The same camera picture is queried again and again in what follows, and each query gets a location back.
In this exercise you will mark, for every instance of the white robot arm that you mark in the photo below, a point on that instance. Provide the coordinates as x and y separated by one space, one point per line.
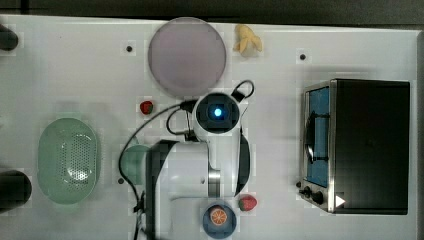
215 164

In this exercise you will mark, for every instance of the green perforated strainer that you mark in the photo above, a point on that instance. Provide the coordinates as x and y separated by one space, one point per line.
67 161

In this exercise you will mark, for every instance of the small dark strawberry toy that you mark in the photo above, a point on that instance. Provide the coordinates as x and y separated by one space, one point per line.
146 107

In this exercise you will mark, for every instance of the grey round plate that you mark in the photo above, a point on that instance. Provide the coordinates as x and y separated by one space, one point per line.
187 57

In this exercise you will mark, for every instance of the yellow plush banana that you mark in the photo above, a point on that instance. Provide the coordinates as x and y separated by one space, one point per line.
246 37

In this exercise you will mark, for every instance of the red strawberry toy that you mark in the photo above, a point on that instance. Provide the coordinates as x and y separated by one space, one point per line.
247 203

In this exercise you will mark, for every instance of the orange slice toy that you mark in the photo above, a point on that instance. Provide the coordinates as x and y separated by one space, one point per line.
218 216

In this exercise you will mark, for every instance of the blue bowl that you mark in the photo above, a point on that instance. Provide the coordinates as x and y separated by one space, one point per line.
223 231

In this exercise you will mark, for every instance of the black toaster oven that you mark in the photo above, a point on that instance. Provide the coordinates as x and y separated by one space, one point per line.
356 146

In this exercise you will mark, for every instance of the black cylinder post upper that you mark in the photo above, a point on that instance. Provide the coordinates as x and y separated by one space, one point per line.
8 39

